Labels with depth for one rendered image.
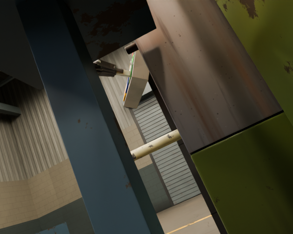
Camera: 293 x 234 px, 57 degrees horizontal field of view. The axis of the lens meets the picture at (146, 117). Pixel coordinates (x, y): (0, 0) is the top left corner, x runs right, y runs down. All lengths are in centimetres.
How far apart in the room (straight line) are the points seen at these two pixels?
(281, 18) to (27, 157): 1133
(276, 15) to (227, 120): 23
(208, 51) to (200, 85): 8
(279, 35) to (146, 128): 882
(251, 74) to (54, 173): 1036
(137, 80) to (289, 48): 93
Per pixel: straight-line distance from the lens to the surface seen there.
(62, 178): 1060
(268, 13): 47
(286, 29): 44
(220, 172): 57
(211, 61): 62
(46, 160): 1101
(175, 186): 893
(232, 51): 63
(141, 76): 129
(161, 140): 116
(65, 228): 595
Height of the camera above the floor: 42
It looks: 16 degrees up
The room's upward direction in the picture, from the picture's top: 24 degrees counter-clockwise
